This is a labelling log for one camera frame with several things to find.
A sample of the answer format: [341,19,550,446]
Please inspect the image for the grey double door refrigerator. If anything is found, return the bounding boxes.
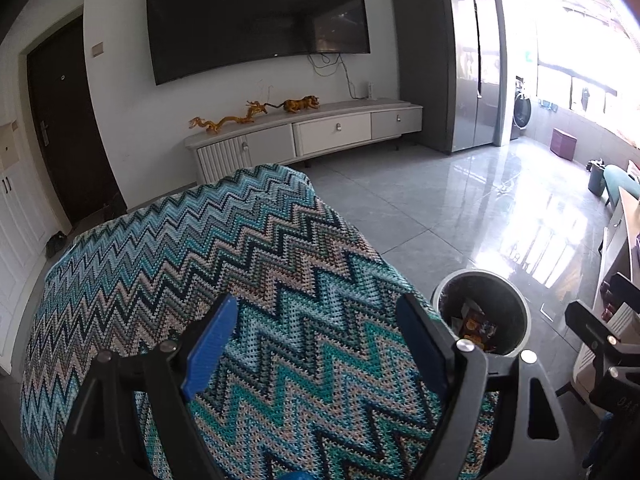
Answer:
[393,0,501,154]

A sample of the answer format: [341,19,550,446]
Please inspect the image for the dark brown entrance door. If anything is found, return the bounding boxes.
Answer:
[26,18,126,226]

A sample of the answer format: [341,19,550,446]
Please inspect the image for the large black wall television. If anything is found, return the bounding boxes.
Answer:
[146,0,371,84]

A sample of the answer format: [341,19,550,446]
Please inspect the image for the purple storage box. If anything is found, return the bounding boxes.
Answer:
[550,128,577,162]

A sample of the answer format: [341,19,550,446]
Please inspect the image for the teal zigzag knitted blanket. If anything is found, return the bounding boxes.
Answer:
[20,165,444,479]

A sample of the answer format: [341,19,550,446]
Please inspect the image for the dark red snack packet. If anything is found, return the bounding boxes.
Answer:
[451,298,498,352]

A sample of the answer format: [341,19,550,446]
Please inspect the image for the dark shoes by cabinet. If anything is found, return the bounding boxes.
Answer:
[46,231,67,258]

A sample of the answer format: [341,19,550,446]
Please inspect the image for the golden dragon figurine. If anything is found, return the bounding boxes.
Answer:
[189,101,271,134]

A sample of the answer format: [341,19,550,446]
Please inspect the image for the front-load washing machine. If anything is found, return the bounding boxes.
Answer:
[511,76,532,140]

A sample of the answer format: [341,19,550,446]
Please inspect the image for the white tv console cabinet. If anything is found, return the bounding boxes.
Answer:
[184,99,423,183]

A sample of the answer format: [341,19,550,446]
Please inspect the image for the grey wall switch panel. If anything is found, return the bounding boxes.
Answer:
[91,42,104,58]

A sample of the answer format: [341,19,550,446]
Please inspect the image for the white built-in shoe cabinet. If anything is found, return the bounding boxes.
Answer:
[0,119,66,376]

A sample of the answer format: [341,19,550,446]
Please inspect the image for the white round trash bin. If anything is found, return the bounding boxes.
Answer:
[432,269,532,356]

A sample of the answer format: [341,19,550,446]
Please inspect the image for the golden tiger figurine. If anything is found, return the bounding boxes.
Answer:
[281,96,320,114]

